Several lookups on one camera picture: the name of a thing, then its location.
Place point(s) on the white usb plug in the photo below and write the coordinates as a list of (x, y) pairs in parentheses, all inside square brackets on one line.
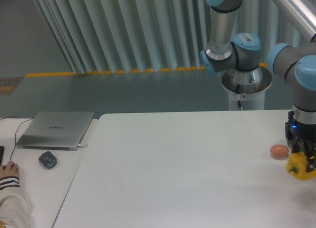
[(82, 146)]

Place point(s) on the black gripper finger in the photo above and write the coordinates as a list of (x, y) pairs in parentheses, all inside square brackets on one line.
[(310, 153), (295, 146)]

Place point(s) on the silver closed laptop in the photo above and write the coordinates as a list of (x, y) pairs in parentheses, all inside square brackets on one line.
[(56, 131)]

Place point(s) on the green bell pepper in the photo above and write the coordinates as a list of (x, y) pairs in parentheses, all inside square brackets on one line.
[(300, 141)]

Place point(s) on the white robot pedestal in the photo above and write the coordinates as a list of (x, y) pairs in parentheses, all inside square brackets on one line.
[(245, 96)]

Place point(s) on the person's hand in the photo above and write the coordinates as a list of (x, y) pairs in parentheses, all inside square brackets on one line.
[(11, 169)]

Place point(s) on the yellow bell pepper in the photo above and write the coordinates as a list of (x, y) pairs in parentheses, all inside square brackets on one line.
[(297, 165)]

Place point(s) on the brown egg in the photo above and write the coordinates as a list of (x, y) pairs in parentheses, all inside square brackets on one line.
[(279, 151)]

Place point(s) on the white folding partition screen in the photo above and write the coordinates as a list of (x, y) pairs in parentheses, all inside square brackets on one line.
[(129, 35)]

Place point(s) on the cream sleeved forearm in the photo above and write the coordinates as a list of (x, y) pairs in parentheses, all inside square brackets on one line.
[(14, 207)]

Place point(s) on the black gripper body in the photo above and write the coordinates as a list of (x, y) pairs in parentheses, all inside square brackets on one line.
[(301, 125)]

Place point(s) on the black phone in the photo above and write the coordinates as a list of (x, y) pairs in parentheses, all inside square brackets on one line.
[(1, 154)]

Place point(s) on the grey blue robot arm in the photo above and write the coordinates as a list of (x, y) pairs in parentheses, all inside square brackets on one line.
[(239, 57)]

